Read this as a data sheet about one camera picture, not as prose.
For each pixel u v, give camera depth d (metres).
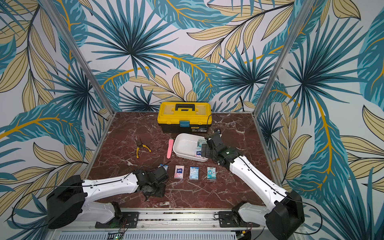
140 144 1.00
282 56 0.86
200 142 0.97
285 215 0.39
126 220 0.72
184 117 0.95
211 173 0.87
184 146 1.00
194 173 0.87
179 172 0.87
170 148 0.99
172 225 0.73
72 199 0.41
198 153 0.95
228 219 0.73
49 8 0.68
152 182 0.63
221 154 0.54
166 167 0.93
